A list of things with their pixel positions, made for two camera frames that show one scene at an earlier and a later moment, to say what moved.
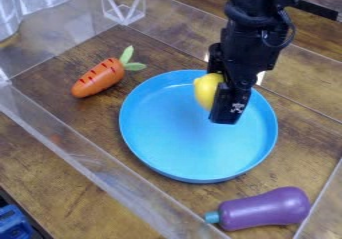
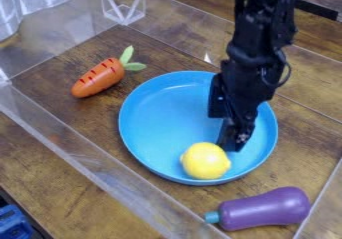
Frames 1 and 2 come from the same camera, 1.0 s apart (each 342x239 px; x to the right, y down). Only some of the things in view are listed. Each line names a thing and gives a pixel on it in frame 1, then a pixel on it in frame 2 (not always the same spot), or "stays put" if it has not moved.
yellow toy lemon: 206,85 -> 205,160
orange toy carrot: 106,74 stays put
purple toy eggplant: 282,207 stays put
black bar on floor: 317,9 stays put
